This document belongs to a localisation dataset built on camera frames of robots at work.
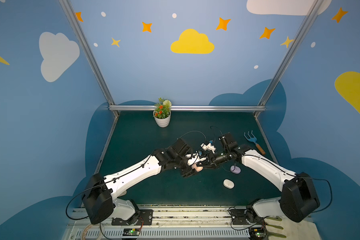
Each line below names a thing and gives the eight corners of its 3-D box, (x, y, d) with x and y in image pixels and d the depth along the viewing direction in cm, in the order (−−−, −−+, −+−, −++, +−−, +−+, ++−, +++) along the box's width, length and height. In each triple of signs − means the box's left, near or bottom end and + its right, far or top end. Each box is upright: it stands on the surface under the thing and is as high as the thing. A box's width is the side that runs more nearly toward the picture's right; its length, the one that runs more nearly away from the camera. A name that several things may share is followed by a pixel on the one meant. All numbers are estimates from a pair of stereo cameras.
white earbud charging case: (222, 184, 87) (223, 183, 86) (224, 179, 90) (225, 177, 88) (232, 189, 86) (233, 188, 84) (234, 183, 88) (235, 182, 86)
